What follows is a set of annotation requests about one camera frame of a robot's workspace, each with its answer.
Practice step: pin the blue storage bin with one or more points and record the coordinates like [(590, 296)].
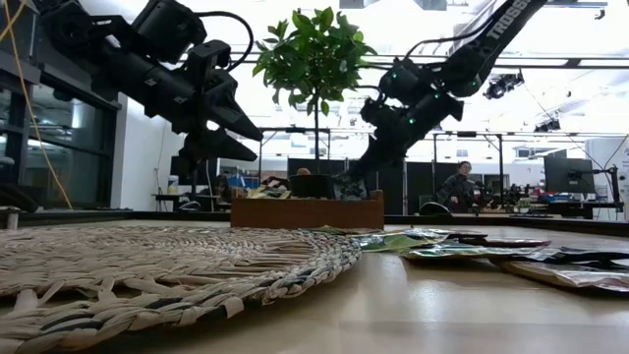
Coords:
[(553, 198)]

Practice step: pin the black office chair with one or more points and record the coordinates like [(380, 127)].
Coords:
[(435, 209)]

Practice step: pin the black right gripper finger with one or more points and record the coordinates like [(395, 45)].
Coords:
[(361, 164)]

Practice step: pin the person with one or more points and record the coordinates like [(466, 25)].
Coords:
[(457, 189)]

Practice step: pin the black background robot arm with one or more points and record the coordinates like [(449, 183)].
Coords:
[(511, 189)]

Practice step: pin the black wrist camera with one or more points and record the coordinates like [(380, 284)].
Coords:
[(209, 56), (377, 110)]

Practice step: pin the black computer monitor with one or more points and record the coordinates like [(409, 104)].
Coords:
[(569, 174), (187, 173)]

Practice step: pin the black ceiling camera rig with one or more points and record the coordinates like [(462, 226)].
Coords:
[(503, 84), (548, 125)]

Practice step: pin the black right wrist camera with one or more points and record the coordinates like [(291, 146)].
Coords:
[(377, 110)]

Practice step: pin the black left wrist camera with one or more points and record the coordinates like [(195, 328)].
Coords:
[(209, 56)]

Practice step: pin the brown wooden three-compartment box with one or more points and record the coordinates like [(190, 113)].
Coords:
[(304, 214)]

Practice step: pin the round woven straw placemat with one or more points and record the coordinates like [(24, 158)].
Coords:
[(147, 255)]

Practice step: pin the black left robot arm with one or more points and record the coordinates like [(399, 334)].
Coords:
[(64, 24)]

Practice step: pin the white plastic bottle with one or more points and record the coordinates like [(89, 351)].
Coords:
[(173, 184)]

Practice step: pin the green potted plant black pot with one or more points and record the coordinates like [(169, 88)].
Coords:
[(314, 59)]

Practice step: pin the black aluminium table frame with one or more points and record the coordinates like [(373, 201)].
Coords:
[(123, 215)]

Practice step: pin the black background station frame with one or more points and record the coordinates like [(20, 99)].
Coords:
[(295, 130), (467, 134)]

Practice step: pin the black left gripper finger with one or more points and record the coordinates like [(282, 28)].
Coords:
[(211, 147), (231, 113)]

